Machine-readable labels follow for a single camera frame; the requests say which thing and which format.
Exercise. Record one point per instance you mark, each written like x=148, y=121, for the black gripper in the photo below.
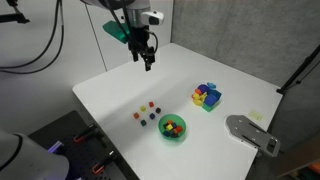
x=138, y=36

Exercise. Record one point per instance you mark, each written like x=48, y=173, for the large blue toy block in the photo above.
x=213, y=97

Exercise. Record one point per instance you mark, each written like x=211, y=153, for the green plastic bowl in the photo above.
x=180, y=137

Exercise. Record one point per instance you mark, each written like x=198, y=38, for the red wooden cube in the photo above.
x=151, y=104

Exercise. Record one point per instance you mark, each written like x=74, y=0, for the yellow wooden cube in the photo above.
x=169, y=127
x=143, y=108

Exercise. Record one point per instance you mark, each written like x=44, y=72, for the dark purple wooden cube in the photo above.
x=158, y=110

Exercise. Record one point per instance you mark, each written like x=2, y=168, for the orange wooden cube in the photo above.
x=136, y=115
x=179, y=129
x=170, y=122

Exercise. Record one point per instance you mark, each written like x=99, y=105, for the teal wooden cube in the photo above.
x=143, y=123

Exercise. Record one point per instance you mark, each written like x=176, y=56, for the orange toy piece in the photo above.
x=198, y=91

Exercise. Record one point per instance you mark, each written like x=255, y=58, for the purple toy piece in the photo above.
x=203, y=88

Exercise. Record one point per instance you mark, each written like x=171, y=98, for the yellow toy piece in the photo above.
x=198, y=99

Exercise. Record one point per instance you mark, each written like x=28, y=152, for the black wooden cube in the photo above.
x=173, y=134
x=165, y=125

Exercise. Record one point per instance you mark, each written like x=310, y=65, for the blue wooden cube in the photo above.
x=174, y=125
x=165, y=133

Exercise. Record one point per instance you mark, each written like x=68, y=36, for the light blue toy piece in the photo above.
x=211, y=85

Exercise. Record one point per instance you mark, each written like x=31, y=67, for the black perforated base board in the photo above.
x=76, y=156

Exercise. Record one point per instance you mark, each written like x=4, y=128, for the pale yellow sticky note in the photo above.
x=256, y=115

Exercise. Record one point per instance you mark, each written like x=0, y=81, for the silver metal mounting plate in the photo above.
x=253, y=135

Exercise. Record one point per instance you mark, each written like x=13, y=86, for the black tripod stand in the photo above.
x=300, y=70

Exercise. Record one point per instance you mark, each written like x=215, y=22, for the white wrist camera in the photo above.
x=154, y=17

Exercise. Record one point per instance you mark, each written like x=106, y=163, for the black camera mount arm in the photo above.
x=13, y=17

